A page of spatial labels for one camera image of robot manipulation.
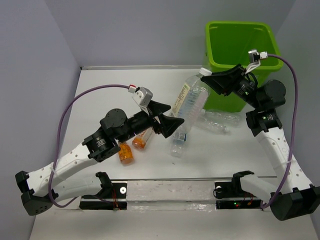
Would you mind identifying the green plastic bin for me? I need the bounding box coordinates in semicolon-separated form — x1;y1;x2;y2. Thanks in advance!
202;21;283;113

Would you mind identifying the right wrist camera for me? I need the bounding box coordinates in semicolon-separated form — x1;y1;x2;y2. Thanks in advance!
246;49;268;73

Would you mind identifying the short orange bottle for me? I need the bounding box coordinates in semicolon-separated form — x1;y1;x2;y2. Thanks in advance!
118;142;134;165

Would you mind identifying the tall orange label bottle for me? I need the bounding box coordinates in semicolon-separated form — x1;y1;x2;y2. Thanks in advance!
132;128;154;150

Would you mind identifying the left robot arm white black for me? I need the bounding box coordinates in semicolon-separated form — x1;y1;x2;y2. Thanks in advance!
15;100;184;216

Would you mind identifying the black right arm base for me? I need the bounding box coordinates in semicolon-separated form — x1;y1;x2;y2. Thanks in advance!
212;170;261;210

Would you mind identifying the clear bottle beige label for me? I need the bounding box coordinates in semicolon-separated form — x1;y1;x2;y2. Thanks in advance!
170;67;212;134

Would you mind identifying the small clear bottle blue label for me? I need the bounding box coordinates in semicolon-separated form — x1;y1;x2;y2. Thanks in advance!
170;126;187;158

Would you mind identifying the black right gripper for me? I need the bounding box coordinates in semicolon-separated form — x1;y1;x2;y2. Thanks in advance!
202;63;262;110

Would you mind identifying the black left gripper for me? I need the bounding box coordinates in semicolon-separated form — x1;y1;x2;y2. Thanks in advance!
117;100;184;144

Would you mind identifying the large clear crushed bottle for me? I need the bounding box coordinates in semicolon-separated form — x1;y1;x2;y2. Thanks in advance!
194;109;242;135

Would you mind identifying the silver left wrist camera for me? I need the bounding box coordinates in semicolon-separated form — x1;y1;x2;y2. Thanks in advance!
132;87;153;107

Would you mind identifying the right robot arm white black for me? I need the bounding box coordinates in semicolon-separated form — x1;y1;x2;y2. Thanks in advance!
200;64;320;221

